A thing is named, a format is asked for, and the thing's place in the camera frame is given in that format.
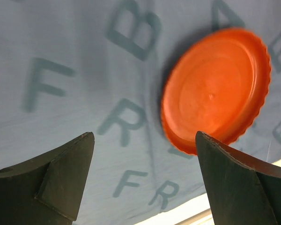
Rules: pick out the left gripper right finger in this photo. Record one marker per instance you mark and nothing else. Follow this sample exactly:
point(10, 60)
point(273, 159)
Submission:
point(241, 189)

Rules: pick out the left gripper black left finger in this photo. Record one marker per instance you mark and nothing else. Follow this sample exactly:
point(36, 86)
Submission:
point(47, 189)

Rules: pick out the red round plate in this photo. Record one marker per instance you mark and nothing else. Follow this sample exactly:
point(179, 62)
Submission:
point(218, 86)

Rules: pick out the blue letter-print placemat cloth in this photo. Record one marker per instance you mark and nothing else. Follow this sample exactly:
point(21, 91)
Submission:
point(72, 66)

